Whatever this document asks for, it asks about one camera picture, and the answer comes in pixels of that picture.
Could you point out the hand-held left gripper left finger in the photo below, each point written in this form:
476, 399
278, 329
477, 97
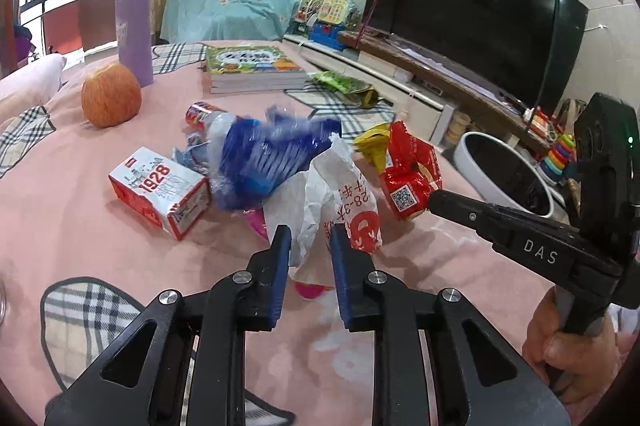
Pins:
280, 276

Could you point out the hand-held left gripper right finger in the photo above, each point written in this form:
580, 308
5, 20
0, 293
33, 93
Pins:
342, 276

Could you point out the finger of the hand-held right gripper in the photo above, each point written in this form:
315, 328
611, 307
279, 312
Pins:
500, 226

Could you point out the white round trash bin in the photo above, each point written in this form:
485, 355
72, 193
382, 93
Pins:
500, 166

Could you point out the white plastic bag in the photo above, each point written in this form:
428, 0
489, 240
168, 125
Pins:
325, 191

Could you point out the red snack packet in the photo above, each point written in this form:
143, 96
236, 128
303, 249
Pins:
410, 171

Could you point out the person's right hand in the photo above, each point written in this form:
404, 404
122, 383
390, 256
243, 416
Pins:
575, 356

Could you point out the pink plastic wrapper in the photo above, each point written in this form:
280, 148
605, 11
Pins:
312, 291

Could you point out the small colourful toy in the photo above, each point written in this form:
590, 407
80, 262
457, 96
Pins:
540, 123

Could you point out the beige tape roll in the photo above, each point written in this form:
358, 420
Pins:
458, 127

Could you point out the blue crumpled plastic wrapper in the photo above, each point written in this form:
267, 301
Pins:
265, 156

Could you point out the yellow snack wrapper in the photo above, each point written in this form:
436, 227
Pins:
374, 143

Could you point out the white red carton box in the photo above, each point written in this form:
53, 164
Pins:
155, 191

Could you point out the wooden television stand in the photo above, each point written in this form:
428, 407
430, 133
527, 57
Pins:
450, 78

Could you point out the red candy tube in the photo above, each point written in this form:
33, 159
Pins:
205, 113

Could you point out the green snack packet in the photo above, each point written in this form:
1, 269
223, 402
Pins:
345, 85

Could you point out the pink blanket with plaid patches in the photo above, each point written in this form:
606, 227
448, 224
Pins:
90, 256

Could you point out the black flat television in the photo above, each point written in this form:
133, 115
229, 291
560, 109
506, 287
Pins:
475, 16

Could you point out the colourful toy cash register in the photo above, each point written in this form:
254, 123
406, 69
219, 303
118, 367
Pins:
327, 18

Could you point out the armchair with teal cover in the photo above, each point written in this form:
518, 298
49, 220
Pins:
225, 6

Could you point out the purple water bottle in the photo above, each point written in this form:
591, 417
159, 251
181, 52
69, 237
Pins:
134, 31

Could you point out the white pillow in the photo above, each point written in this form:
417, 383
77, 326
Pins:
27, 81

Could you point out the purple cloth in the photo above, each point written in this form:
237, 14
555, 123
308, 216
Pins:
25, 41

